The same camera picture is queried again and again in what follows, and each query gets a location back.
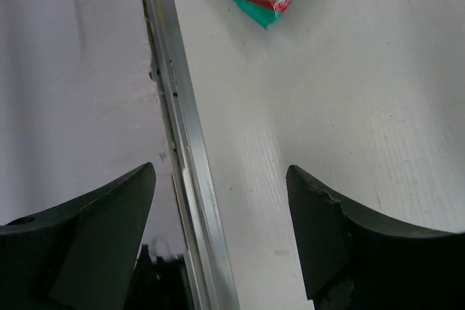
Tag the aluminium table front rail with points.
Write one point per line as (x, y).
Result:
(207, 260)

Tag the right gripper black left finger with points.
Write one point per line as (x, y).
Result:
(79, 254)

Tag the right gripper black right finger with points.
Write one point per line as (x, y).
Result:
(353, 257)

